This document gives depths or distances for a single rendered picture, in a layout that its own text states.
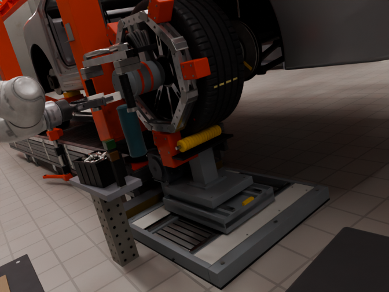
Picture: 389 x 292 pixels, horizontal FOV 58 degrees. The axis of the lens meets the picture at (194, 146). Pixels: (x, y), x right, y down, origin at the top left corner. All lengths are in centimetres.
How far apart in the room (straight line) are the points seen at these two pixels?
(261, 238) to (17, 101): 111
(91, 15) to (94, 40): 13
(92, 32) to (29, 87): 98
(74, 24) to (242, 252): 137
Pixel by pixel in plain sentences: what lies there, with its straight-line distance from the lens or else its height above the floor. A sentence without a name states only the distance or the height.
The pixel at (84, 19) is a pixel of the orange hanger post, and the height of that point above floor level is 118.
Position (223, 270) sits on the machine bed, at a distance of 149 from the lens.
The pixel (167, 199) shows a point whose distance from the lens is 197.
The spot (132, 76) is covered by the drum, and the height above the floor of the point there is 87.
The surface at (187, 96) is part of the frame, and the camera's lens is 145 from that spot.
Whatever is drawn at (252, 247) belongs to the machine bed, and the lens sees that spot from 158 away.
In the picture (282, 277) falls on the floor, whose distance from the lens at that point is 153.
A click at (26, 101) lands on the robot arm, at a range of 106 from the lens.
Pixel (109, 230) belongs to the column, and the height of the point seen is 21.
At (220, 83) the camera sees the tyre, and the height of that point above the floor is 76.
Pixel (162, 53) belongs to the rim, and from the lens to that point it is 170.
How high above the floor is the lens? 96
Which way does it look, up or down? 17 degrees down
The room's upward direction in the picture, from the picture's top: 13 degrees counter-clockwise
